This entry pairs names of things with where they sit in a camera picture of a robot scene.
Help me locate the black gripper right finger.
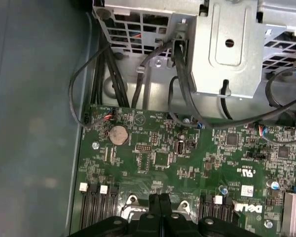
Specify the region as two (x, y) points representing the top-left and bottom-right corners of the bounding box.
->
(160, 194), (240, 237)

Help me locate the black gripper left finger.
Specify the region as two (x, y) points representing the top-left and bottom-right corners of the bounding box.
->
(69, 194), (161, 237)

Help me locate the CPU socket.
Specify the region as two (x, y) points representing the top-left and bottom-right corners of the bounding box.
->
(120, 194), (197, 223)

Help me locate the black RAM slot row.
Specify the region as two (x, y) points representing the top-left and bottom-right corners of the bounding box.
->
(199, 194), (234, 223)
(78, 182), (119, 230)

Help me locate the green motherboard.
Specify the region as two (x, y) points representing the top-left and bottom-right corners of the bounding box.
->
(75, 103), (296, 237)

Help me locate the silver internal USB port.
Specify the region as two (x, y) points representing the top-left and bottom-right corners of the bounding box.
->
(174, 139), (185, 158)

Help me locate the round coin battery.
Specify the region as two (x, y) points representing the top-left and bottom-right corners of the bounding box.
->
(108, 124), (128, 146)

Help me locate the silver chipset heatsink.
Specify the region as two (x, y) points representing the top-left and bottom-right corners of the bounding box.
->
(282, 192), (296, 237)

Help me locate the silver drive cage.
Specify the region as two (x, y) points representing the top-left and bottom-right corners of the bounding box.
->
(92, 0), (296, 99)

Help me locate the black open PC case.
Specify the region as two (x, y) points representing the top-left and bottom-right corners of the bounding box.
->
(0, 0), (296, 237)

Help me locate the black cable with tie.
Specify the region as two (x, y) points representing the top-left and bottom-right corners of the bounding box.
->
(131, 41), (174, 109)

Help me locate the flat black data cable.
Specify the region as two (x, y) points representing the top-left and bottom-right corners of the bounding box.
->
(167, 37), (213, 129)

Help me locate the black cable bundle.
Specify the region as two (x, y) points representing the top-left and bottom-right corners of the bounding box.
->
(90, 41), (130, 109)

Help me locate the thin black wire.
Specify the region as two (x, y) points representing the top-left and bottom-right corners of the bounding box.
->
(68, 43), (114, 129)

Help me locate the black looped cable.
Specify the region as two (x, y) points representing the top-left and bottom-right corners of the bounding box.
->
(265, 66), (296, 146)

